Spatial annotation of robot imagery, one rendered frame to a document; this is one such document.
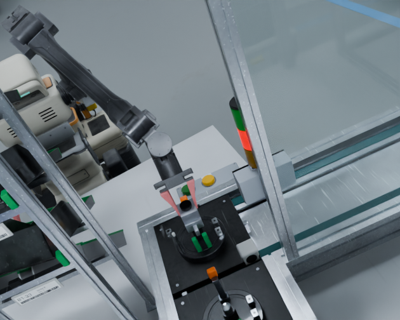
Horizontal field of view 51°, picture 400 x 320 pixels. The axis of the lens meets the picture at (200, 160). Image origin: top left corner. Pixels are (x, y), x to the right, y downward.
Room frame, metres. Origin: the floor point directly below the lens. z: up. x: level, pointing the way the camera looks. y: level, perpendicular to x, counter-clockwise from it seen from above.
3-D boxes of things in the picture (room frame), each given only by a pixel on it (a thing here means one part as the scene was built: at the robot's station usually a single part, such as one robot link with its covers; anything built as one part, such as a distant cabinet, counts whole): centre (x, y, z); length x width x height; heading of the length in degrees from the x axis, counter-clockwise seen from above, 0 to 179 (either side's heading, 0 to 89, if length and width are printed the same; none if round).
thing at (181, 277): (0.76, 0.08, 0.96); 0.24 x 0.24 x 0.02; 2
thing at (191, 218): (0.75, 0.08, 1.08); 0.08 x 0.04 x 0.07; 2
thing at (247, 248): (0.66, -0.02, 0.97); 0.05 x 0.05 x 0.04; 2
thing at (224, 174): (0.98, 0.00, 0.93); 0.21 x 0.07 x 0.06; 92
